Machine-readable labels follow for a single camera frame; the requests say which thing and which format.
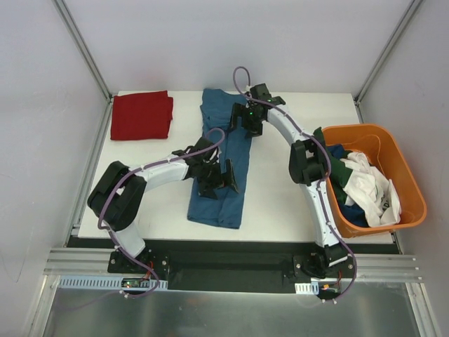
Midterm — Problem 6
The white cable duct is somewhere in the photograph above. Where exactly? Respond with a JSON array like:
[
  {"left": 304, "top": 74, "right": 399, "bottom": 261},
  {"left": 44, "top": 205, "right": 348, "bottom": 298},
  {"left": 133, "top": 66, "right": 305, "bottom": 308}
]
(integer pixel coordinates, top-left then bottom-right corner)
[
  {"left": 59, "top": 276, "right": 168, "bottom": 292},
  {"left": 295, "top": 282, "right": 319, "bottom": 296}
]

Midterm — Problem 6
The folded red t shirt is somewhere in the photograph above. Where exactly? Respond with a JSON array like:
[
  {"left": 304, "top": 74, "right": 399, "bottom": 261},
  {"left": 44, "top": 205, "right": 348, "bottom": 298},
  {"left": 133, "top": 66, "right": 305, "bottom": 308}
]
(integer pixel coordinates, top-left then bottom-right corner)
[{"left": 110, "top": 91, "right": 173, "bottom": 141}]

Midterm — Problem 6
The royal blue t shirt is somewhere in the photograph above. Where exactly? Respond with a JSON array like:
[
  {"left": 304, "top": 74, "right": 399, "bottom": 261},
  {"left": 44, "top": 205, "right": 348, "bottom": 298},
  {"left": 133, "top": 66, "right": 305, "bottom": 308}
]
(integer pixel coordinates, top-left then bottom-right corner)
[{"left": 327, "top": 144, "right": 368, "bottom": 227}]

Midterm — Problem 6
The left white cable duct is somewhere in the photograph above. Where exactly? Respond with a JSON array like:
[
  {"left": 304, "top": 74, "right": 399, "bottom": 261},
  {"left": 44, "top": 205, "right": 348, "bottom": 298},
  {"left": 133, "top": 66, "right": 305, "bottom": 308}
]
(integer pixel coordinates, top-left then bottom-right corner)
[{"left": 59, "top": 276, "right": 168, "bottom": 292}]

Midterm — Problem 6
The aluminium front rail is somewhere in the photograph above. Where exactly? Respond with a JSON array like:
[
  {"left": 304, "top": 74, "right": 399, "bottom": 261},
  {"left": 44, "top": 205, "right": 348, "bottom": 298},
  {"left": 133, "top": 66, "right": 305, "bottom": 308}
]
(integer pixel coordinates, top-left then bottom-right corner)
[{"left": 44, "top": 248, "right": 424, "bottom": 283}]

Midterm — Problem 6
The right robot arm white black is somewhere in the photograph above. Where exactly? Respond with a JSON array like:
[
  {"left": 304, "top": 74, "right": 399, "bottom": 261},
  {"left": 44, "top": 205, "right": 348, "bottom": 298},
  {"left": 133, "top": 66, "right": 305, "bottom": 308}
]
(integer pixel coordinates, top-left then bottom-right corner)
[{"left": 229, "top": 84, "right": 349, "bottom": 279}]

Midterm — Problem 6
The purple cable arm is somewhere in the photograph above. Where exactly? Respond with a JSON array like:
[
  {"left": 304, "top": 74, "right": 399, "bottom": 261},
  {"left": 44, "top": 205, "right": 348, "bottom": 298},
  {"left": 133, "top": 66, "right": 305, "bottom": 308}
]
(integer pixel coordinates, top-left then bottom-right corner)
[
  {"left": 96, "top": 127, "right": 226, "bottom": 299},
  {"left": 232, "top": 66, "right": 358, "bottom": 303}
]

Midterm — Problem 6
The right white cable duct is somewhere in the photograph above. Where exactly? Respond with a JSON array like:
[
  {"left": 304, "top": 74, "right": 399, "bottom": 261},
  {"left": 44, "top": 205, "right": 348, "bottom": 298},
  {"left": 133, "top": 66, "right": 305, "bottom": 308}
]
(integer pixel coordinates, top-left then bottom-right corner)
[{"left": 295, "top": 282, "right": 319, "bottom": 296}]

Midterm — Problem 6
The aluminium frame post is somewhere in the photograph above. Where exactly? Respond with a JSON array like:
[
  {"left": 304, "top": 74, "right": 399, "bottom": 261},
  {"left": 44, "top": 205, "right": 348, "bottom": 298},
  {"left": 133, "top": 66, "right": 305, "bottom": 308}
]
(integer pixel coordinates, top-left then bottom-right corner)
[
  {"left": 354, "top": 0, "right": 424, "bottom": 103},
  {"left": 52, "top": 0, "right": 114, "bottom": 98}
]

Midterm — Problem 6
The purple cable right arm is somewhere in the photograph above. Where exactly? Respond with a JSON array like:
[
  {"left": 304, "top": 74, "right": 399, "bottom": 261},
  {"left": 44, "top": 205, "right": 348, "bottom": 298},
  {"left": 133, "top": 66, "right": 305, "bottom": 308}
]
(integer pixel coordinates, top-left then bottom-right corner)
[{"left": 232, "top": 66, "right": 358, "bottom": 303}]

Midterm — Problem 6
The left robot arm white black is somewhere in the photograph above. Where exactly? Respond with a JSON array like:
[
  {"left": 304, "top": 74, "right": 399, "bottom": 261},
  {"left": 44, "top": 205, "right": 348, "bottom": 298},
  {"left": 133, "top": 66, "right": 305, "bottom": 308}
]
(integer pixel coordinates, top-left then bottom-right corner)
[{"left": 87, "top": 137, "right": 238, "bottom": 273}]

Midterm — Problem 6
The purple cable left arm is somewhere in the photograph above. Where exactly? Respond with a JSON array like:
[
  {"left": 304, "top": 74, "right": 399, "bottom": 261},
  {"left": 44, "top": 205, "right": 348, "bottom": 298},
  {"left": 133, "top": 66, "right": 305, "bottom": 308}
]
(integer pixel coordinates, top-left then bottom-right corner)
[{"left": 96, "top": 127, "right": 226, "bottom": 299}]

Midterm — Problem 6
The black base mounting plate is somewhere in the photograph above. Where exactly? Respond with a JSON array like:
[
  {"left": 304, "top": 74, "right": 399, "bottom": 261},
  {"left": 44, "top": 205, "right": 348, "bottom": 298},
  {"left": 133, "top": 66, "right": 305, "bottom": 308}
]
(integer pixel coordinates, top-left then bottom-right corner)
[{"left": 107, "top": 240, "right": 355, "bottom": 293}]

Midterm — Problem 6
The left aluminium frame post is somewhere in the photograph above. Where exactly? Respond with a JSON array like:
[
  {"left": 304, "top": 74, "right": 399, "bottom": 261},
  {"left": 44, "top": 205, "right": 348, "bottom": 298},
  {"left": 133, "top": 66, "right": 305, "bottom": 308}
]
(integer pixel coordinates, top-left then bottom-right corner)
[{"left": 52, "top": 0, "right": 114, "bottom": 98}]

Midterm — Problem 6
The right aluminium frame post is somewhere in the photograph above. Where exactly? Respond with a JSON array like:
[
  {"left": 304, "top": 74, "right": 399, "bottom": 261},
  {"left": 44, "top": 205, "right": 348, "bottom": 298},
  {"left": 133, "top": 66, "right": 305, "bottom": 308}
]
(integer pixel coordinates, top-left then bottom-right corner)
[{"left": 354, "top": 0, "right": 424, "bottom": 103}]

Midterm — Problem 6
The teal blue t shirt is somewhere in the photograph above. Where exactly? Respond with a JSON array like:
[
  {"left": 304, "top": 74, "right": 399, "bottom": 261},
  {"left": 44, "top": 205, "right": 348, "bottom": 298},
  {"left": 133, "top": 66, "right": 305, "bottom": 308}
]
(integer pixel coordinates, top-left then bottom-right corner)
[{"left": 187, "top": 88, "right": 252, "bottom": 229}]

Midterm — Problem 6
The orange plastic basket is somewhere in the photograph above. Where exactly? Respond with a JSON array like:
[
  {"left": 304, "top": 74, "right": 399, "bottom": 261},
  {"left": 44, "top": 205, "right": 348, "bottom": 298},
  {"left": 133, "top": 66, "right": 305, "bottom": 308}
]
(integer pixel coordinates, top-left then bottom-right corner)
[{"left": 322, "top": 124, "right": 427, "bottom": 238}]

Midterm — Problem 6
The white t shirt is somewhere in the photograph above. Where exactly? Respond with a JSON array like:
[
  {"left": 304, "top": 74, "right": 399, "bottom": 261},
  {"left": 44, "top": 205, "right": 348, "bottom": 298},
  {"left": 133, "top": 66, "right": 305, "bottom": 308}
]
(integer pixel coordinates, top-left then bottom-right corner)
[{"left": 340, "top": 152, "right": 401, "bottom": 227}]

